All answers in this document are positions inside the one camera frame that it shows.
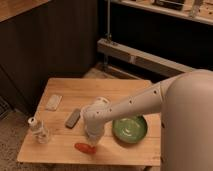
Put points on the wooden background shelf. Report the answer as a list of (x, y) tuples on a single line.
[(195, 10)]

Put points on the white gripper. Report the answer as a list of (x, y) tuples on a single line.
[(94, 132)]

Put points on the grey rectangular sponge block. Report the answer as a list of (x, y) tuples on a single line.
[(73, 119)]

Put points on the green ceramic bowl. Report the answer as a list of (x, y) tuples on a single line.
[(130, 130)]

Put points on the wooden table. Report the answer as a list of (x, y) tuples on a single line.
[(75, 94)]

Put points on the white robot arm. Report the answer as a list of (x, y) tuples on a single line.
[(185, 103)]

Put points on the grey metal bench frame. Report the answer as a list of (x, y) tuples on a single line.
[(136, 57)]

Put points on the clear glass bottle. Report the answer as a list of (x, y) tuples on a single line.
[(39, 130)]

